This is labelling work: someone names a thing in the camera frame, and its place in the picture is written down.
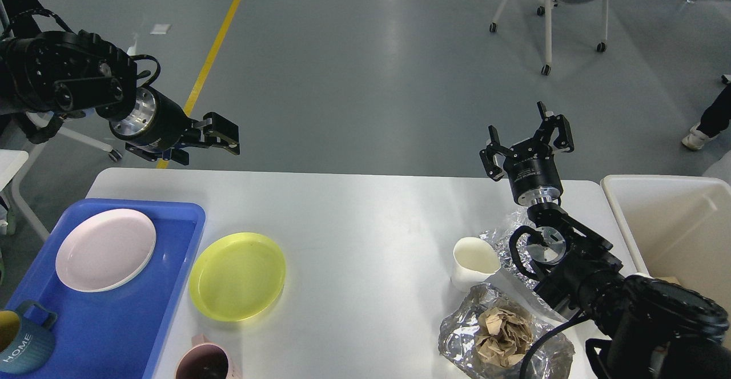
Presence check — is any pink ceramic mug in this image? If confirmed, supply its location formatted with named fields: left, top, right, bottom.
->
left=174, top=334, right=243, bottom=378

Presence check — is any blue HOME mug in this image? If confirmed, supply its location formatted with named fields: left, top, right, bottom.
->
left=1, top=300, right=58, bottom=376

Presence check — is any beige plastic bin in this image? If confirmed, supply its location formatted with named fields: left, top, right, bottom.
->
left=601, top=175, right=730, bottom=301

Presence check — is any white office chair left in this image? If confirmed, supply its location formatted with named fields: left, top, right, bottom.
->
left=9, top=127, right=122, bottom=241

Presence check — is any white paper cup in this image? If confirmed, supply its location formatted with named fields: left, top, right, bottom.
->
left=450, top=237, right=501, bottom=292

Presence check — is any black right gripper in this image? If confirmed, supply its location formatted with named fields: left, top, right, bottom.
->
left=480, top=102, right=575, bottom=207

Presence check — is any small white side table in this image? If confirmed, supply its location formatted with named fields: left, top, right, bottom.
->
left=1, top=148, right=29, bottom=235

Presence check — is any crumpled brown paper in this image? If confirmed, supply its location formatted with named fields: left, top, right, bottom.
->
left=473, top=307, right=533, bottom=368

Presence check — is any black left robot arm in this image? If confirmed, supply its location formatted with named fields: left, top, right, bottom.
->
left=2, top=8, right=240, bottom=166

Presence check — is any yellow plastic plate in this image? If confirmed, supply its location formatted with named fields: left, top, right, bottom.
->
left=190, top=232, right=287, bottom=322

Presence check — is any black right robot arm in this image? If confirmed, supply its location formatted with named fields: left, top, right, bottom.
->
left=480, top=102, right=730, bottom=378

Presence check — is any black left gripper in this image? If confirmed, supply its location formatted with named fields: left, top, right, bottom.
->
left=109, top=87, right=240, bottom=166

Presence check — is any blue plastic tray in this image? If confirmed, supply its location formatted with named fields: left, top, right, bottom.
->
left=5, top=199, right=206, bottom=378

